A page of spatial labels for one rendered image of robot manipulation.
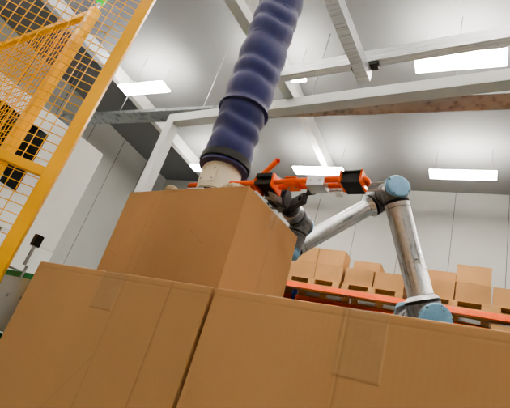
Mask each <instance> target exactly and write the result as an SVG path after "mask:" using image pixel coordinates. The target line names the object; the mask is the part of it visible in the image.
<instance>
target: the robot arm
mask: <svg viewBox="0 0 510 408"><path fill-rule="evenodd" d="M409 193H410V183H409V181H408V180H407V179H406V178H404V177H402V176H399V175H393V176H390V177H389V178H387V179H385V191H384V192H383V191H372V192H370V193H368V194H366V195H364V196H363V197H362V201H361V202H358V203H356V204H354V205H353V206H351V207H349V208H347V209H345V210H344V211H342V212H340V213H338V214H336V215H335V216H333V217H331V218H329V219H327V220H326V221H324V222H322V223H319V224H318V225H316V226H315V227H314V223H313V221H312V218H311V217H310V216H309V215H308V214H307V213H306V211H305V210H304V208H303V207H302V206H303V205H305V204H306V203H307V200H308V196H306V193H305V192H303V193H301V194H300V195H298V196H296V197H294V198H291V192H290V191H289V190H282V192H281V194H280V196H279V197H278V196H277V194H274V192H270V191H268V194H269V197H265V198H264V199H266V200H267V201H268V202H267V203H266V204H267V205H268V206H269V207H270V208H271V209H272V210H277V211H278V212H279V213H282V216H283V218H284V219H285V220H286V221H287V222H288V223H289V226H288V227H289V228H290V229H291V230H292V231H293V233H294V234H295V235H296V236H297V241H296V244H295V250H294V253H293V258H292V261H297V260H298V258H299V256H301V255H302V254H303V253H306V252H307V251H308V250H310V249H312V248H314V247H316V246H318V245H319V244H321V243H323V242H325V241H326V240H328V239H330V238H331V237H333V236H336V235H337V234H338V233H340V232H343V231H344V230H346V229H347V228H349V227H351V226H353V225H355V224H357V223H358V222H360V221H362V220H363V219H366V218H367V217H369V216H370V215H371V216H372V217H375V216H377V215H379V214H380V213H382V212H384V211H385V210H386V214H387V217H388V221H389V226H390V230H391V233H392V237H393V242H394V246H395V249H396V253H397V259H398V262H399V266H400V269H401V272H402V278H403V282H404V285H405V289H406V295H407V299H406V301H405V302H399V303H397V304H396V307H395V309H394V311H393V314H394V315H399V316H405V317H415V318H421V319H426V320H432V321H442V322H448V323H453V316H452V314H451V312H450V311H449V310H448V309H447V308H446V307H445V306H444V305H443V304H441V301H440V297H439V296H437V295H436V294H434V292H433V290H432V286H431V281H430V278H429V274H428V271H427V266H426V262H425V259H424V256H423V251H422V247H421V244H420V241H419V235H418V233H417V229H416V226H415V222H414V217H413V214H412V210H411V208H410V199H409V196H408V194H409ZM270 205H271V206H272V207H271V206H270Z"/></svg>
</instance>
